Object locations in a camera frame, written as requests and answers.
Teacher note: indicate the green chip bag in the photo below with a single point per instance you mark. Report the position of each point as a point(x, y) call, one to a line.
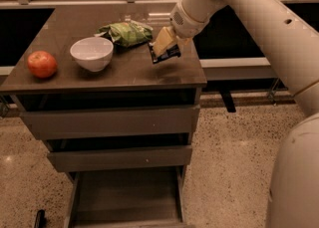
point(126, 34)

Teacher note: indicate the black object on floor left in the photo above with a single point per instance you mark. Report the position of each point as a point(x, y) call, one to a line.
point(40, 220)

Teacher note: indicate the dark brown drawer cabinet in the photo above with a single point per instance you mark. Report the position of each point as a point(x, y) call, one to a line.
point(130, 81)

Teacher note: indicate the top drawer front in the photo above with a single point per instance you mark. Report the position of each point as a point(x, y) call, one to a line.
point(111, 122)

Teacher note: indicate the middle drawer front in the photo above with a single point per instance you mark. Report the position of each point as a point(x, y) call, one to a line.
point(139, 157)

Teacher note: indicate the red apple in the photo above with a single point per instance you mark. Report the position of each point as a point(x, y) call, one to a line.
point(42, 65)

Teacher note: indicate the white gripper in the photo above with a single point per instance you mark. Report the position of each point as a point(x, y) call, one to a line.
point(184, 23)

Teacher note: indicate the white ceramic bowl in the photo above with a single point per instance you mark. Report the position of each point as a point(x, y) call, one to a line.
point(93, 53)

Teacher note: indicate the open bottom drawer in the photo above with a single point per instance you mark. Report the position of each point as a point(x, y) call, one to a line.
point(127, 198)

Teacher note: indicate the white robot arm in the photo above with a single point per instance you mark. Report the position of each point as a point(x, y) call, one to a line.
point(291, 47)

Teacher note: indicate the long grey bench rail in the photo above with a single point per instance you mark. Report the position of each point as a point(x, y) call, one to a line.
point(237, 69)

